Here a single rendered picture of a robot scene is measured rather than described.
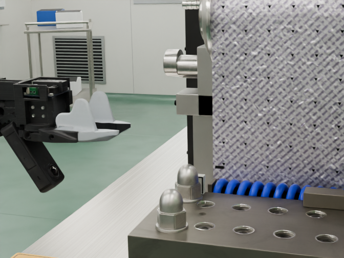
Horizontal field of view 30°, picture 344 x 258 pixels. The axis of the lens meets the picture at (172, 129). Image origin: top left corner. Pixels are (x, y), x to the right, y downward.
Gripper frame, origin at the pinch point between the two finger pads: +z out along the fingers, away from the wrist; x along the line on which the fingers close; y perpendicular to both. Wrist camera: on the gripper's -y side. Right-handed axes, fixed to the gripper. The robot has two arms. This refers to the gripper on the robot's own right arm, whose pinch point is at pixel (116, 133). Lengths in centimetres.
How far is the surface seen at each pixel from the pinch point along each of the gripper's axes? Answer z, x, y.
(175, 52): 6.2, 8.4, 10.4
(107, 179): -135, 288, -109
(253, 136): 19.5, -0.2, 0.7
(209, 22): 13.9, -1.1, 15.5
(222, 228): 19.0, -15.2, -6.0
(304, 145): 26.0, -0.2, 0.0
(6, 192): -187, 248, -109
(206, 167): 10.7, 7.9, -6.5
